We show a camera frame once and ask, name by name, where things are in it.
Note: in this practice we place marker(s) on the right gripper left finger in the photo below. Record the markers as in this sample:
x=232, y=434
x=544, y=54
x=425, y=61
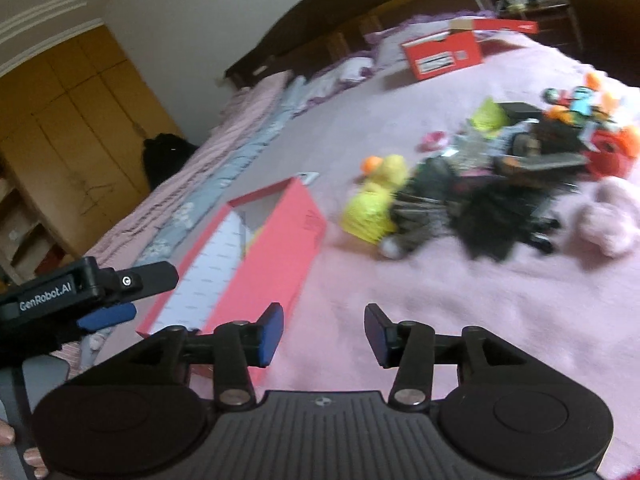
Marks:
x=238, y=346

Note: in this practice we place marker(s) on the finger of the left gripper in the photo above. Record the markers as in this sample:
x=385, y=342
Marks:
x=121, y=286
x=107, y=317

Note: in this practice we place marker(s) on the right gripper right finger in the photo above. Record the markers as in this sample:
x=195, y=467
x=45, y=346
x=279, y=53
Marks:
x=410, y=348

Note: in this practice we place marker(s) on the pink plush toy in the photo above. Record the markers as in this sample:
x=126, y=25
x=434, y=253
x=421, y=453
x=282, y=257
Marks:
x=611, y=220

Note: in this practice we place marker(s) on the orange ping pong ball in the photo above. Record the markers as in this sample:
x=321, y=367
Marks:
x=370, y=164

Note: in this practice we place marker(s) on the blue floral quilt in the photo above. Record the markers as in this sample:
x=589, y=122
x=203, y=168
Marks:
x=209, y=193

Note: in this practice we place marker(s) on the pink open box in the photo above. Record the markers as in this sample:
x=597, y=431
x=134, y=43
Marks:
x=257, y=250

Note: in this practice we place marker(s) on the yellow plastic shuttlecock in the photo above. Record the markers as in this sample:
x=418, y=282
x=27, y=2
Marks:
x=367, y=214

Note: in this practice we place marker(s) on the black backpack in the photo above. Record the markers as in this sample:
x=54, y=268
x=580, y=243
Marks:
x=164, y=156

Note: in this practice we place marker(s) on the yellow wooden wardrobe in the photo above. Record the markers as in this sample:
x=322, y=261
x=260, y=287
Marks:
x=73, y=123

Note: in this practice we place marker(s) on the pink fleece blanket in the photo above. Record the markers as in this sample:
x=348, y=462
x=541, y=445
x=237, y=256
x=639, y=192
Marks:
x=575, y=309

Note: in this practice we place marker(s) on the small white tin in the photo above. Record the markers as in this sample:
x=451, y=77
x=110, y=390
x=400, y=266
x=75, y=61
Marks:
x=307, y=177

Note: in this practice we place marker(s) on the pink tape spool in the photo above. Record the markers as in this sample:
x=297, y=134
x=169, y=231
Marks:
x=433, y=142

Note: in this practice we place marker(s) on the folded pink quilt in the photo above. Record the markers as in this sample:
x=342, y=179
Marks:
x=244, y=114

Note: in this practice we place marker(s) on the green yellow shuttlecock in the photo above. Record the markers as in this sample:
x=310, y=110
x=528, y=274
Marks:
x=489, y=119

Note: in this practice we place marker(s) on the red plastic cone hat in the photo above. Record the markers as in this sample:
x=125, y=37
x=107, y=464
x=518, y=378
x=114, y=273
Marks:
x=615, y=153

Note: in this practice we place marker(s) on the red shoe box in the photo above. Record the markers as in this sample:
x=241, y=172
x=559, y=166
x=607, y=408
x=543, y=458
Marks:
x=436, y=55

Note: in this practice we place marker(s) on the purple frilled pillow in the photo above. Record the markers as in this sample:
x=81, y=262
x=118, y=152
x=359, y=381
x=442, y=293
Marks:
x=384, y=50

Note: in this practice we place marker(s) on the red shoe box lid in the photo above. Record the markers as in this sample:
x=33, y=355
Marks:
x=494, y=24

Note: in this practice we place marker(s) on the bedside table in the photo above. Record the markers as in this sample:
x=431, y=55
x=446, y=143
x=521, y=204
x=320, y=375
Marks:
x=557, y=23

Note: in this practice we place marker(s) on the wooden headboard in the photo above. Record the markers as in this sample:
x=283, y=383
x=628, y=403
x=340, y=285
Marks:
x=314, y=34

